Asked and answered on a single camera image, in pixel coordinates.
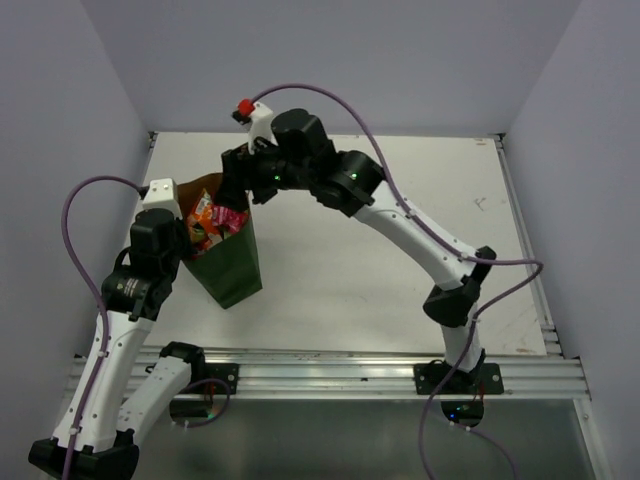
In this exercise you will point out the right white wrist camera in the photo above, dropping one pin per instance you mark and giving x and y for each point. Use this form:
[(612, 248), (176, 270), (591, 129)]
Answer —
[(256, 118)]

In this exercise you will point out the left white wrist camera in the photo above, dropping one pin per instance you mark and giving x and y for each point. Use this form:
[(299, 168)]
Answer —
[(163, 194)]

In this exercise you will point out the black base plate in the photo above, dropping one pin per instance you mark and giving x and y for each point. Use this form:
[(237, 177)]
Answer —
[(216, 378), (485, 379)]

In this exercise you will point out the orange snack packet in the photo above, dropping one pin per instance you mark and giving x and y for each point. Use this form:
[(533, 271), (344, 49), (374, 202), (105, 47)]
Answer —
[(199, 220)]

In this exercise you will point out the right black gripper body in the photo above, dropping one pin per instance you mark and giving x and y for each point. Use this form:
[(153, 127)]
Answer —
[(265, 170)]

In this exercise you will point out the pink candy packet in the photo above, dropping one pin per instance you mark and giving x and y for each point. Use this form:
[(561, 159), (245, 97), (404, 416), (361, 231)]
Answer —
[(228, 221)]

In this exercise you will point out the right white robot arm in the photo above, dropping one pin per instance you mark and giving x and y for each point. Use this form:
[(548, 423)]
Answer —
[(292, 151)]

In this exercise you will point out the aluminium front rail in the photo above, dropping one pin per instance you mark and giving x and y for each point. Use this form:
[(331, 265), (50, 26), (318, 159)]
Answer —
[(325, 375)]

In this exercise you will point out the green paper bag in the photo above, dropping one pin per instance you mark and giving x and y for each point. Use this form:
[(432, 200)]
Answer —
[(230, 272)]

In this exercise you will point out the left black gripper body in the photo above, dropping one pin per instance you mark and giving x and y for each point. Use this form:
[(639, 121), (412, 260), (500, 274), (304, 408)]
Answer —
[(181, 250)]

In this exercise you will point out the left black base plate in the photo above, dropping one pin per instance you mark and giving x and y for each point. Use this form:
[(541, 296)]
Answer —
[(216, 378)]

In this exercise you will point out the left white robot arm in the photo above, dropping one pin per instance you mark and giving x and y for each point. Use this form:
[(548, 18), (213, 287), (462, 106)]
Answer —
[(100, 435)]

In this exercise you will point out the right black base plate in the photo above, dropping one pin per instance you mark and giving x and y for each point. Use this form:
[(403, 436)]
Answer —
[(485, 379)]

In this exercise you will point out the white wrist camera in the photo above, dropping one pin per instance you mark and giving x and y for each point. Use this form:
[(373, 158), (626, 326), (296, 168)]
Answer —
[(163, 194), (256, 118)]

